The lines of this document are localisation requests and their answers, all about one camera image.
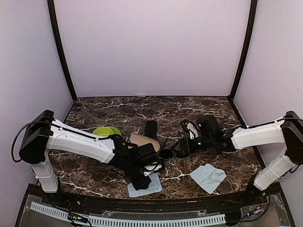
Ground blue cleaning cloth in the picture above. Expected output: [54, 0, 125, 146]
[190, 164, 226, 194]
[127, 173, 162, 198]

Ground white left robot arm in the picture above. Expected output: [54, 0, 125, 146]
[17, 110, 164, 206]

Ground black quilted glasses case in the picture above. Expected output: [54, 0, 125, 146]
[144, 120, 158, 140]

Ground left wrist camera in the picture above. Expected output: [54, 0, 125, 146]
[143, 162, 164, 176]

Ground black round sunglasses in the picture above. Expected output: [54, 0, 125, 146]
[160, 138, 187, 159]

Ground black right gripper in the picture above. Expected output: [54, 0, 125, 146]
[171, 135, 214, 156]

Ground plaid brown glasses case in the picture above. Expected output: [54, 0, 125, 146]
[130, 133, 160, 152]

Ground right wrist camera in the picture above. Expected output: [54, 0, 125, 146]
[180, 119, 199, 140]

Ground black corner frame post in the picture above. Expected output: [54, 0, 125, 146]
[228, 0, 258, 102]
[47, 0, 78, 102]

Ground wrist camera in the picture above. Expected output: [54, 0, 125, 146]
[143, 162, 164, 176]
[180, 119, 199, 140]

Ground white slotted cable duct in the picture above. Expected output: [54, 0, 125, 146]
[30, 202, 226, 227]

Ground black corner frame post left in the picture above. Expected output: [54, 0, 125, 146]
[47, 0, 78, 102]

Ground black corner frame post right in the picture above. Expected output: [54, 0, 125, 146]
[228, 0, 258, 102]

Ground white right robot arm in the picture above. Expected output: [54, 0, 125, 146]
[171, 111, 303, 205]

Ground green plate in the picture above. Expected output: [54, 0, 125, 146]
[93, 126, 122, 137]

